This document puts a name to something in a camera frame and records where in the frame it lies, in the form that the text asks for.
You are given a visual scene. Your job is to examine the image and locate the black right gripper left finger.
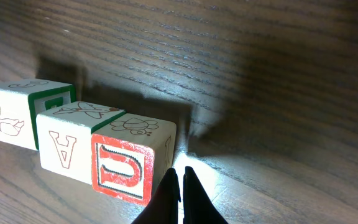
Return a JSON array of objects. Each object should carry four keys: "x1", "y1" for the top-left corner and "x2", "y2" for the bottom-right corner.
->
[{"x1": 132, "y1": 168, "x2": 181, "y2": 224}]

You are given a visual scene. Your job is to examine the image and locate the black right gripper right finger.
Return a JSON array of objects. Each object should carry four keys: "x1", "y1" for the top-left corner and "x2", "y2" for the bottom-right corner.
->
[{"x1": 183, "y1": 166, "x2": 228, "y2": 224}]

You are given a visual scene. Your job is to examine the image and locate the red U wooden block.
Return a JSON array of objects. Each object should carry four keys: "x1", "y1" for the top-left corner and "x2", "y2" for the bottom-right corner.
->
[{"x1": 91, "y1": 113, "x2": 177, "y2": 206}]

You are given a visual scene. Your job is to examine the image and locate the green duck wooden block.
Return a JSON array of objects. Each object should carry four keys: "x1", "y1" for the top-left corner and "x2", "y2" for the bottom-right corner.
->
[{"x1": 0, "y1": 79, "x2": 76, "y2": 150}]

